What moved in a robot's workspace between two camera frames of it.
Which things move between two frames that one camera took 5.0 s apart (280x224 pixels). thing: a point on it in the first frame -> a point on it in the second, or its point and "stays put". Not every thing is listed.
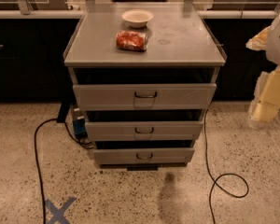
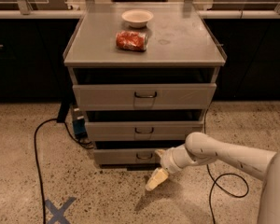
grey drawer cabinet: [144, 75] stays put
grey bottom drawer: [144, 157] stays put
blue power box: [79, 126] stays put
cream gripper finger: [259, 42] -> [175, 159]
